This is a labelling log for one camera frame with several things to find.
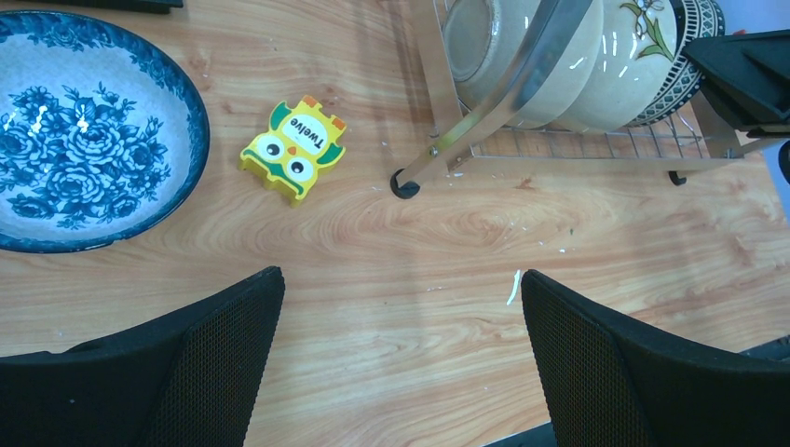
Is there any yellow green toy block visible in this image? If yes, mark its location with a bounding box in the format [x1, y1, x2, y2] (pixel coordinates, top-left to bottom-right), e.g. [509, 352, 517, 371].
[238, 95, 347, 208]

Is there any white tape scrap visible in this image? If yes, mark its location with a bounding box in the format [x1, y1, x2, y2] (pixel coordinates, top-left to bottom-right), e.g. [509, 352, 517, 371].
[506, 270, 523, 305]

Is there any black white chessboard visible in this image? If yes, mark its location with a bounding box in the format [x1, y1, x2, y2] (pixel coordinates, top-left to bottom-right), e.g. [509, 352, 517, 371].
[41, 0, 184, 15]

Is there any cream bowl green leaf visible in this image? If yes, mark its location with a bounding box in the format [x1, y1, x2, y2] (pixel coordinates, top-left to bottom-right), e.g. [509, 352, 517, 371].
[553, 1, 678, 134]

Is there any white blue floral bowl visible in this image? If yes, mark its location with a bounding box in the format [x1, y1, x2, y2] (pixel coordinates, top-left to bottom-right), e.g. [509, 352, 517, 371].
[1, 10, 211, 253]

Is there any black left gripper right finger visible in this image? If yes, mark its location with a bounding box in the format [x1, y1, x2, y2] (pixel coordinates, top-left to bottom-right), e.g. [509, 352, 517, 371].
[521, 270, 789, 446]

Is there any steel two-tier dish rack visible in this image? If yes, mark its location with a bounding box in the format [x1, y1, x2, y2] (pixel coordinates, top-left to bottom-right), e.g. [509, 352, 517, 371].
[390, 1, 789, 198]

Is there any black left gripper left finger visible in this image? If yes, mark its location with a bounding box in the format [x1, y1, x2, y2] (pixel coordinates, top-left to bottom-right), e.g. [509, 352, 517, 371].
[1, 266, 285, 446]

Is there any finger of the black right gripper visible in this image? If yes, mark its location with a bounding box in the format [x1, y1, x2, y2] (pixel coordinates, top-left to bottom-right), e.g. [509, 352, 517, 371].
[682, 29, 789, 137]

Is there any plain cream bowl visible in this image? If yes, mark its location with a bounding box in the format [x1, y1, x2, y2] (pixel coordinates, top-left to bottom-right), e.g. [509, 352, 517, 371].
[443, 1, 605, 129]

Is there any dark patterned rim bowl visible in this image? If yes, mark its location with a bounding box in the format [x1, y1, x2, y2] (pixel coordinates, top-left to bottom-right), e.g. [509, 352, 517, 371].
[627, 0, 726, 127]

